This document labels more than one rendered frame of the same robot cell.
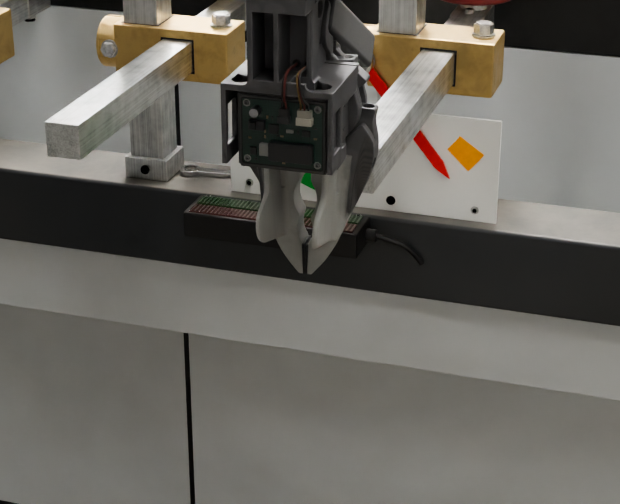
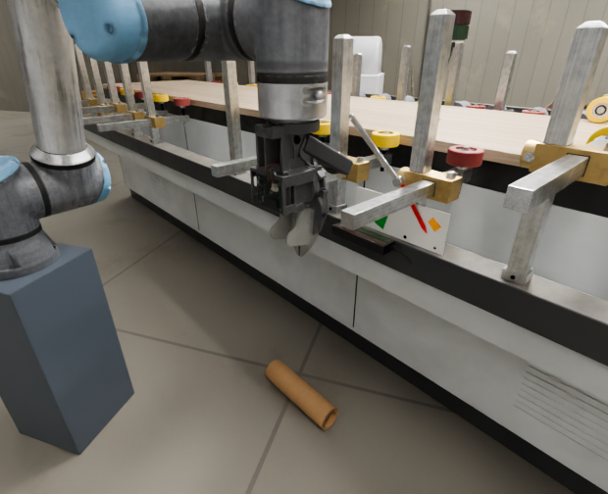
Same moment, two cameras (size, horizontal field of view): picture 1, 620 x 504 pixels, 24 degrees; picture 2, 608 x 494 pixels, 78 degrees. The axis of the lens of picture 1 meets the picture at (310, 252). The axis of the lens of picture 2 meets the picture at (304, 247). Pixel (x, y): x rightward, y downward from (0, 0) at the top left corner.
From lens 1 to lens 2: 0.52 m
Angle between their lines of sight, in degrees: 27
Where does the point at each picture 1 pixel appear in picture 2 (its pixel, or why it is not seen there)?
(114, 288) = (322, 246)
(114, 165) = not seen: hidden behind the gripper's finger
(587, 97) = (510, 213)
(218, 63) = (354, 174)
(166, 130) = (339, 196)
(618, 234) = (493, 271)
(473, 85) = (440, 197)
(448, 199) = (426, 241)
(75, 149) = not seen: hidden behind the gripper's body
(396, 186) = (407, 231)
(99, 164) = not seen: hidden behind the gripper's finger
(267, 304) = (364, 264)
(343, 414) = (401, 307)
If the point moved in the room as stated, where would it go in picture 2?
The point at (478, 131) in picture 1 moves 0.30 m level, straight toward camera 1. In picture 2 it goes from (440, 217) to (378, 274)
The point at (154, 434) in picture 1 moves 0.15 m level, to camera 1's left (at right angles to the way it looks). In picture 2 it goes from (345, 295) to (312, 284)
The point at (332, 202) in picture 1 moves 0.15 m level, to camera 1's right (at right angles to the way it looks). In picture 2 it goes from (304, 228) to (403, 252)
